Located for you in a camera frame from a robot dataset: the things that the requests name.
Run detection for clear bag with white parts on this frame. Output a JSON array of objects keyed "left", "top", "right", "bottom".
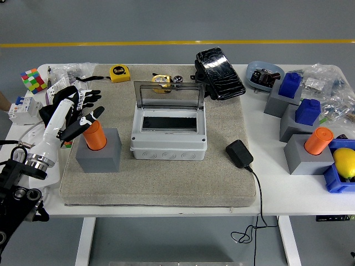
[{"left": 301, "top": 76, "right": 325, "bottom": 92}]

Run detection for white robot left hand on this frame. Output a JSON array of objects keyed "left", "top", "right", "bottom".
[{"left": 29, "top": 88, "right": 105, "bottom": 163}]

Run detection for white printed card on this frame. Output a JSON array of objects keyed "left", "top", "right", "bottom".
[{"left": 44, "top": 76, "right": 70, "bottom": 106}]

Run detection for black cloth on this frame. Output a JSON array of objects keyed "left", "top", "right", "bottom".
[{"left": 38, "top": 85, "right": 84, "bottom": 130}]

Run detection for black tape measure strap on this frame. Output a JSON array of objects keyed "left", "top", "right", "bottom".
[{"left": 76, "top": 75, "right": 111, "bottom": 83}]

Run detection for grey cube battery holder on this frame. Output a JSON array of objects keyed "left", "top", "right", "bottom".
[
  {"left": 279, "top": 104, "right": 320, "bottom": 144},
  {"left": 75, "top": 127, "right": 123, "bottom": 173},
  {"left": 283, "top": 134, "right": 336, "bottom": 176},
  {"left": 263, "top": 81, "right": 303, "bottom": 119}
]

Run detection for black table control panel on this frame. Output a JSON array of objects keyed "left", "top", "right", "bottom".
[{"left": 315, "top": 214, "right": 355, "bottom": 222}]

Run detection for blue plastic bin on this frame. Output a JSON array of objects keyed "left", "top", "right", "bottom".
[{"left": 322, "top": 138, "right": 355, "bottom": 193}]

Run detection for white circuit breaker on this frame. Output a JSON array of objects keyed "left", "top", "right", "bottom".
[{"left": 8, "top": 96, "right": 44, "bottom": 126}]

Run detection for large colourful puzzle cube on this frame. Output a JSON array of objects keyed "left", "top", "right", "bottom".
[{"left": 20, "top": 68, "right": 48, "bottom": 95}]

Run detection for orange cylinder battery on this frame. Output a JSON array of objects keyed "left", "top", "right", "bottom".
[
  {"left": 82, "top": 119, "right": 108, "bottom": 152},
  {"left": 304, "top": 126, "right": 334, "bottom": 155}
]

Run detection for light blue bowl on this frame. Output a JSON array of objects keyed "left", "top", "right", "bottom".
[{"left": 246, "top": 60, "right": 286, "bottom": 93}]

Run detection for yellow square tape measure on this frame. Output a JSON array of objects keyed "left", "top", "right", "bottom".
[{"left": 109, "top": 64, "right": 131, "bottom": 83}]

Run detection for clear bag of metal parts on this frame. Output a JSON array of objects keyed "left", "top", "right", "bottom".
[{"left": 51, "top": 62, "right": 97, "bottom": 84}]

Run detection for yellow lemon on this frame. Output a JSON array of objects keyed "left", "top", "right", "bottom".
[{"left": 332, "top": 147, "right": 355, "bottom": 179}]

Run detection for yellow round tape measure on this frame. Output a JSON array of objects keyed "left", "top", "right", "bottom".
[{"left": 151, "top": 73, "right": 173, "bottom": 95}]

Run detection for clear bag of small parts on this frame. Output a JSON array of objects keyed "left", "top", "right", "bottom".
[{"left": 298, "top": 63, "right": 355, "bottom": 124}]

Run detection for dark electronic parts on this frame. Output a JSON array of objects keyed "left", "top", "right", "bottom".
[{"left": 250, "top": 68, "right": 281, "bottom": 89}]

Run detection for grey-brown mat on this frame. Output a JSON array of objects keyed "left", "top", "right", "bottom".
[{"left": 59, "top": 64, "right": 256, "bottom": 208}]

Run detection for black power adapter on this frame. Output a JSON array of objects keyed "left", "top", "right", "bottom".
[{"left": 225, "top": 139, "right": 254, "bottom": 168}]

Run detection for white table leg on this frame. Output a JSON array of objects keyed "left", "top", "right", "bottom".
[
  {"left": 74, "top": 217, "right": 97, "bottom": 266},
  {"left": 278, "top": 216, "right": 302, "bottom": 266}
]

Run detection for black adapter cord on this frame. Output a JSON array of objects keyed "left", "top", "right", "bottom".
[{"left": 230, "top": 165, "right": 280, "bottom": 266}]

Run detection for blue block battery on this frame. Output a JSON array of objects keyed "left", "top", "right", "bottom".
[
  {"left": 278, "top": 72, "right": 302, "bottom": 99},
  {"left": 295, "top": 99, "right": 321, "bottom": 126}
]

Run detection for black foot pedal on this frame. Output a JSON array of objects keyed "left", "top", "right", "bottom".
[{"left": 194, "top": 47, "right": 247, "bottom": 101}]

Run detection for grey electrical junction box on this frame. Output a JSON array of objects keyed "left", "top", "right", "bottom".
[{"left": 129, "top": 104, "right": 208, "bottom": 161}]

